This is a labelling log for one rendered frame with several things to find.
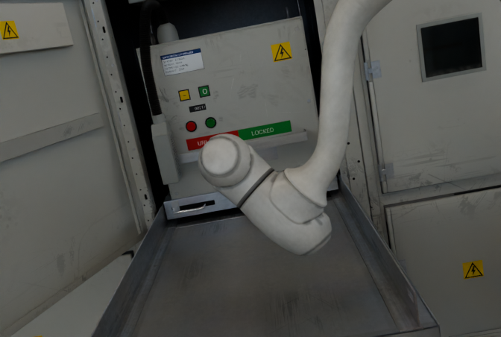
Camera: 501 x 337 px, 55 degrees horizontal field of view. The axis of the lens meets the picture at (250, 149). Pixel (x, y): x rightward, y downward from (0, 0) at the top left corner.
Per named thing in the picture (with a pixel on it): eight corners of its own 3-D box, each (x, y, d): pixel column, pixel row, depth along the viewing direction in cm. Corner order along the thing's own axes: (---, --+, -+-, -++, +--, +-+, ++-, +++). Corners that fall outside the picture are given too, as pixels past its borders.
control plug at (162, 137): (179, 183, 138) (165, 123, 135) (162, 186, 139) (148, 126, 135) (183, 175, 146) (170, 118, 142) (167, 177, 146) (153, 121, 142)
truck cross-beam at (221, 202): (338, 189, 149) (335, 170, 148) (167, 220, 151) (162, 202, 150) (335, 184, 154) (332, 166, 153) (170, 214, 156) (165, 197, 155)
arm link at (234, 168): (194, 167, 101) (241, 209, 100) (178, 159, 86) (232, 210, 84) (229, 128, 102) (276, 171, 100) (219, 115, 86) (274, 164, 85)
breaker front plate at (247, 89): (327, 177, 148) (301, 18, 138) (173, 204, 151) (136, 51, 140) (326, 175, 150) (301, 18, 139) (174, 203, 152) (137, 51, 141)
